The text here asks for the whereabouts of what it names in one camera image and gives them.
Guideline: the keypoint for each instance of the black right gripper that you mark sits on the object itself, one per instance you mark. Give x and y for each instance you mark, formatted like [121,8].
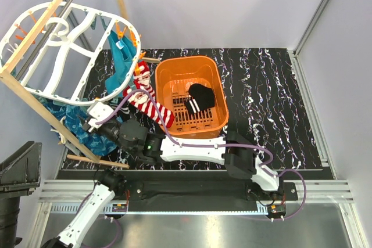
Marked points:
[96,131]

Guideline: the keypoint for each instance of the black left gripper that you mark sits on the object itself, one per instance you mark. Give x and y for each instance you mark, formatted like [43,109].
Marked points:
[20,172]

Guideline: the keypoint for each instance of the red white santa sock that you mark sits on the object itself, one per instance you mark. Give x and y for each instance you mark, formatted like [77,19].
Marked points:
[154,110]

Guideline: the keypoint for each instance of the orange clothes clip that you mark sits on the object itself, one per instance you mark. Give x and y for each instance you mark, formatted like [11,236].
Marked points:
[133,38]
[120,33]
[142,55]
[137,70]

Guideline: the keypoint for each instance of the red white striped sock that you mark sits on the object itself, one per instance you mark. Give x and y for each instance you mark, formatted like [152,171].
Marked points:
[144,79]

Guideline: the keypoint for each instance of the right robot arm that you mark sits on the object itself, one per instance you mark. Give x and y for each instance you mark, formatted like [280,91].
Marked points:
[233,151]

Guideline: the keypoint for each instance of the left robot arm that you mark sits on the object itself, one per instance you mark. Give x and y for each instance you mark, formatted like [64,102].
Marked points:
[110,184]

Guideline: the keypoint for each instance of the white round clip hanger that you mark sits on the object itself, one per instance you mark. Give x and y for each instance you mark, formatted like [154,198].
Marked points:
[64,38]

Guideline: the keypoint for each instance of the black sock white stripes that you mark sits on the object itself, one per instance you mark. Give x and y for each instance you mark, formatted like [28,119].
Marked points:
[129,112]

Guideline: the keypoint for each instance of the blue patterned fabric garment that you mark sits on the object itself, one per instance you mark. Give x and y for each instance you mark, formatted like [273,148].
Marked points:
[72,116]

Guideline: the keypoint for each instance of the teal fabric garment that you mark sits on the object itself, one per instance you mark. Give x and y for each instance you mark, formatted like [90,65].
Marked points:
[123,52]

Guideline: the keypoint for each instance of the orange plastic laundry basket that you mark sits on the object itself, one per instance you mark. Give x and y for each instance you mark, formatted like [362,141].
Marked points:
[173,77]

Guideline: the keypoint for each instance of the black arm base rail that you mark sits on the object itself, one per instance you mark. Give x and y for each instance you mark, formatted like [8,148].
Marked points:
[186,197]

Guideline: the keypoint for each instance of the wooden drying rack frame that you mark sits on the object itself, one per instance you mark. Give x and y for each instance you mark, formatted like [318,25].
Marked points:
[25,54]

